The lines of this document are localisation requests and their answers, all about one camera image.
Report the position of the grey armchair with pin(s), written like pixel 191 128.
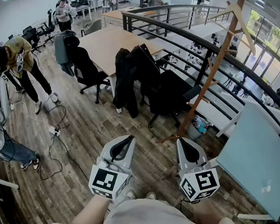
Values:
pixel 95 27

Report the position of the person's left shoe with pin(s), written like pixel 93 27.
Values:
pixel 131 194

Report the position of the wooden coat rack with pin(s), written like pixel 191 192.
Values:
pixel 203 88

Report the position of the person's right shoe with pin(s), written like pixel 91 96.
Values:
pixel 151 195

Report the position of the person's right forearm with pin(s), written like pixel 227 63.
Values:
pixel 206 213

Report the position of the light wooden table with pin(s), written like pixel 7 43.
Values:
pixel 114 45

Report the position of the person's white T-shirt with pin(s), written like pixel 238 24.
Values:
pixel 145 221

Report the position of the black metal railing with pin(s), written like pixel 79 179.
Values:
pixel 205 63

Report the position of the black headrest office chair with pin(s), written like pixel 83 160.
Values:
pixel 86 67

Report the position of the long wooden table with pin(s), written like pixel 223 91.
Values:
pixel 113 14

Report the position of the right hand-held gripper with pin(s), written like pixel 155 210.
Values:
pixel 201 184

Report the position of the black jacket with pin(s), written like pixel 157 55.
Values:
pixel 125 85

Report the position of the light blue board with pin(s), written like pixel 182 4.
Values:
pixel 255 159

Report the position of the person's shoe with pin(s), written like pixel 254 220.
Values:
pixel 131 194
pixel 151 195

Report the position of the black swivel chair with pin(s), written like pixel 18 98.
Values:
pixel 165 91

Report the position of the person's left forearm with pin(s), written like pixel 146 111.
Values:
pixel 90 214

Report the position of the grey trash bin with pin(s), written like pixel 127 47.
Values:
pixel 198 128

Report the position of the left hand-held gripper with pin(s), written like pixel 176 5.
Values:
pixel 103 180

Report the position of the white power strip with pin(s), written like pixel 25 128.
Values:
pixel 53 129

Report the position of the small white desk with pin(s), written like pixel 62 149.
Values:
pixel 82 8

